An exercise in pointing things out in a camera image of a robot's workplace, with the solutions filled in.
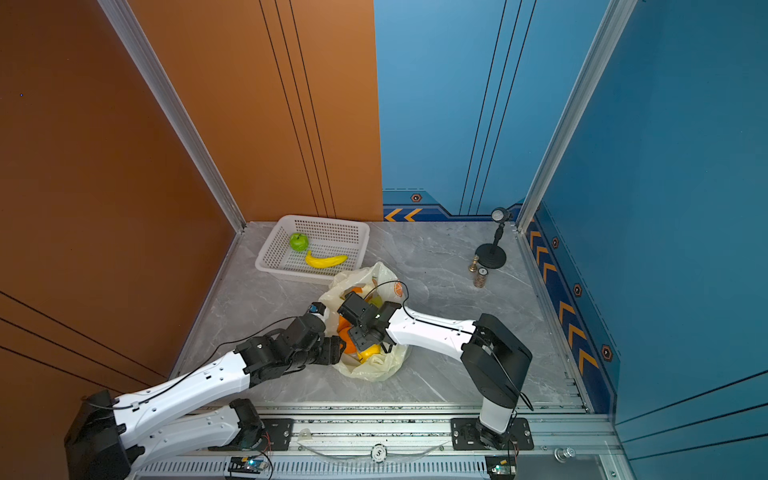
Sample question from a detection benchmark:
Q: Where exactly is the yellowish translucent plastic bag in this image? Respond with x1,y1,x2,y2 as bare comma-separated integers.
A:
319,261,408,382

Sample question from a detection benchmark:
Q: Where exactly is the green apple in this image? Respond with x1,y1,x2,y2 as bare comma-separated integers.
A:
289,232,309,252

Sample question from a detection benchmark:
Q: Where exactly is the brown patterned cylinder can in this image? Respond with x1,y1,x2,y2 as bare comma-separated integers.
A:
473,267,489,288

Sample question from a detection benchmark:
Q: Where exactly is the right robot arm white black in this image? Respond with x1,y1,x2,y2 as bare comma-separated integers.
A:
338,292,533,449

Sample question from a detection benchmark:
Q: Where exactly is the right aluminium corner post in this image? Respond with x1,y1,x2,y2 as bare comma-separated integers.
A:
516,0,637,234

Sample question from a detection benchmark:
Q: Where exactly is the white perforated plastic basket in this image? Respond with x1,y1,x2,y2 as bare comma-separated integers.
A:
255,215,370,285

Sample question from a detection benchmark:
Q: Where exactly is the black round-base lamp stand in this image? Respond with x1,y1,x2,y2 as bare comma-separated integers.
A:
475,207,511,270

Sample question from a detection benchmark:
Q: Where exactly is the yellow lemon fruit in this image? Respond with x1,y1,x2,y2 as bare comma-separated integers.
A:
357,344,381,363

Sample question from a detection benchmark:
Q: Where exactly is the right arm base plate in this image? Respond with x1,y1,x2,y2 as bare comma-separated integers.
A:
450,417,535,451

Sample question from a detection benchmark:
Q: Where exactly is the aluminium corner post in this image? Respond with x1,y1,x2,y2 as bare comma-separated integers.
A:
516,0,637,234
98,0,246,233

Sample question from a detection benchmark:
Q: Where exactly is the right circuit board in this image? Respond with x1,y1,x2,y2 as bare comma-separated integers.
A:
484,456,517,480

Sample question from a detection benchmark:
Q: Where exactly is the left green circuit board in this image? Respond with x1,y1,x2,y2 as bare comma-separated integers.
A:
226,456,272,479

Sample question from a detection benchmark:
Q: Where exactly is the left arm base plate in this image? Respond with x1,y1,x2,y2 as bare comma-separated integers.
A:
210,418,294,452

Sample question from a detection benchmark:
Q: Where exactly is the yellow banana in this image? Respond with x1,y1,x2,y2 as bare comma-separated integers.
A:
305,251,348,270

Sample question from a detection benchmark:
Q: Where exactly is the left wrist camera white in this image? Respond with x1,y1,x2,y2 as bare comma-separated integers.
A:
307,301,330,332

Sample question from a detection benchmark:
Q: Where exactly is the left aluminium corner post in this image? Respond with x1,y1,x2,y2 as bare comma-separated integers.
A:
98,0,246,233

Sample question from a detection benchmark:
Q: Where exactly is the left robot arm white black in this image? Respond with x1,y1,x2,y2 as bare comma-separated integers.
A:
64,311,346,479

